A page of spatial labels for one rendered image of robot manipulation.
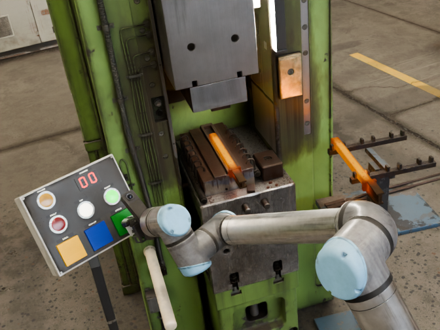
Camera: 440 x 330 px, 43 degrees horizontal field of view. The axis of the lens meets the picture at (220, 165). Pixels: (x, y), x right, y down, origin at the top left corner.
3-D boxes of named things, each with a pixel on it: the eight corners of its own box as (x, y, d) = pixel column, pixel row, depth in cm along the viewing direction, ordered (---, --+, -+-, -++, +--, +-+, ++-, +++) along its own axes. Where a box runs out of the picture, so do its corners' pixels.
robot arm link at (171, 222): (174, 244, 152) (156, 213, 151) (156, 245, 163) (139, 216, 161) (199, 226, 157) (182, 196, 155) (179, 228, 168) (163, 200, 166)
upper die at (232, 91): (247, 101, 196) (245, 76, 191) (193, 113, 192) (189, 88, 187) (215, 63, 231) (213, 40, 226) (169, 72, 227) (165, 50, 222)
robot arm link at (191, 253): (223, 257, 162) (203, 221, 160) (197, 281, 155) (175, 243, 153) (204, 259, 169) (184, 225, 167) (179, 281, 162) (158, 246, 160)
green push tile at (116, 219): (139, 225, 189) (129, 206, 188) (120, 236, 185) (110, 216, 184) (137, 226, 190) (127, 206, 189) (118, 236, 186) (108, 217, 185)
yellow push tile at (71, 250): (87, 254, 178) (77, 234, 177) (67, 267, 174) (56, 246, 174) (86, 254, 179) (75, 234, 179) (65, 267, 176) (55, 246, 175)
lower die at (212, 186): (255, 184, 214) (253, 165, 210) (205, 196, 210) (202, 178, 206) (224, 137, 249) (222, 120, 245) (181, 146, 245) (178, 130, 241)
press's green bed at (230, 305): (301, 344, 260) (298, 270, 235) (225, 368, 253) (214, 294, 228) (261, 270, 306) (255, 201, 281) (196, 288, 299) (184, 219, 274)
